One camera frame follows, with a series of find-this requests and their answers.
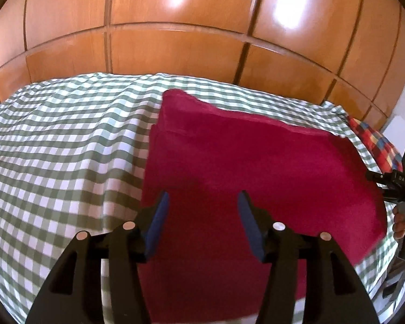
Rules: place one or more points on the wooden panel wardrobe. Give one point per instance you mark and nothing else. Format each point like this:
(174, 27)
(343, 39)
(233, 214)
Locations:
(195, 27)

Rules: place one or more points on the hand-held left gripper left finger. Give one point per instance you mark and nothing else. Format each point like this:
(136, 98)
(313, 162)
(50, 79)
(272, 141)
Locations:
(158, 221)

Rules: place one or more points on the person's right hand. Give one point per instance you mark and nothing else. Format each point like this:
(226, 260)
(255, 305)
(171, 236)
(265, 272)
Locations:
(399, 224)

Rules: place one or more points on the red fleece garment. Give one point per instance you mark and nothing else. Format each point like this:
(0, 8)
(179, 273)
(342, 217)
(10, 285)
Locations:
(249, 162)

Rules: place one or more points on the colourful patchwork pillow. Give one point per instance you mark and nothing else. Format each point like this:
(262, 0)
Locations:
(379, 145)

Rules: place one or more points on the green white checked bedsheet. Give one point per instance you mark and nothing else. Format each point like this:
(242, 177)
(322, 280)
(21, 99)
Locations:
(64, 148)

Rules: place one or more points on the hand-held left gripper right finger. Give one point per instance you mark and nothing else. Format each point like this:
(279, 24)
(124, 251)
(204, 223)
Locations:
(251, 222)

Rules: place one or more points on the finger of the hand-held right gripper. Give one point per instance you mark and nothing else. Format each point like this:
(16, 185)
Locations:
(378, 177)

